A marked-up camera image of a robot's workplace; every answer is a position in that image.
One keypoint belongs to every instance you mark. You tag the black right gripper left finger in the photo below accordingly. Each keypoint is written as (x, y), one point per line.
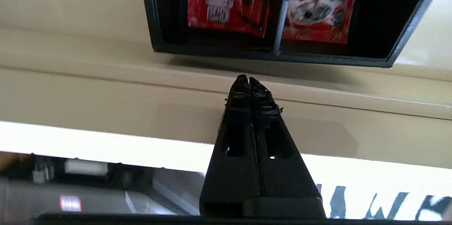
(233, 182)

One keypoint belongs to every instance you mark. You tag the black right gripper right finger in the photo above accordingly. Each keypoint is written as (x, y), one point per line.
(286, 182)

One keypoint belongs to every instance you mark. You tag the cream ribbed drawer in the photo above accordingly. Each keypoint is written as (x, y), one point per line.
(106, 105)

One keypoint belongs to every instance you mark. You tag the black compartment organizer box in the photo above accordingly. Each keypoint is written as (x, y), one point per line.
(157, 23)

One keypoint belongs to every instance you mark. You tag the red coffee packet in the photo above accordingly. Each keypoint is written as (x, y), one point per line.
(229, 2)
(317, 9)

